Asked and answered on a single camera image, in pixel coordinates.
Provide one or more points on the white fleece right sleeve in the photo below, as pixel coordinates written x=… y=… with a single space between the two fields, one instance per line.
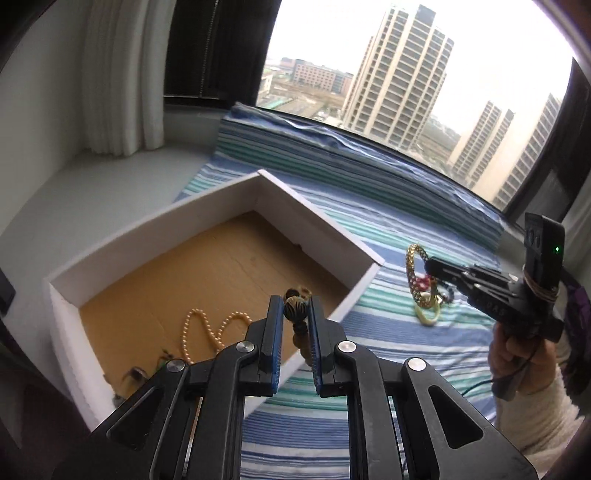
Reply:
x=540 y=425

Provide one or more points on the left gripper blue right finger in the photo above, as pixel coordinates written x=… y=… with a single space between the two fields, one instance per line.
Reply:
x=343 y=368

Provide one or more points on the black wall switch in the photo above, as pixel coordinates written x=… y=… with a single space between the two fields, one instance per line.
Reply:
x=7 y=294

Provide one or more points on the white cardboard tray box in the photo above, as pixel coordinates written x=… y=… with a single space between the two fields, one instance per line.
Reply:
x=168 y=280

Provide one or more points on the gold ornate bangle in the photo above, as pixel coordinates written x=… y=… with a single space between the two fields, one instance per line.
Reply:
x=422 y=288

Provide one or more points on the white curtain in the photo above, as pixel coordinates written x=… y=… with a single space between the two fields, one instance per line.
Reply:
x=123 y=72

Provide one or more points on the person's right hand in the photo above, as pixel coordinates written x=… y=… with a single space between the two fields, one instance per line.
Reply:
x=504 y=352

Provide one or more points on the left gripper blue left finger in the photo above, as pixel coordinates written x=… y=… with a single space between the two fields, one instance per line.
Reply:
x=250 y=368

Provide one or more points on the pale green jade bangle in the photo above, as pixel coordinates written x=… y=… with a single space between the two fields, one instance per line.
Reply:
x=428 y=313

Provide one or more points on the green bead dark cord pendant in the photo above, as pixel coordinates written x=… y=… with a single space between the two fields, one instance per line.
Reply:
x=136 y=377

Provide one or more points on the striped blue green bedsheet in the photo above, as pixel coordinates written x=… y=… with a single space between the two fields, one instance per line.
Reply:
x=298 y=435

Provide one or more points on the striped pillow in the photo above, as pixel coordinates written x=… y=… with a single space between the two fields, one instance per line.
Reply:
x=314 y=151

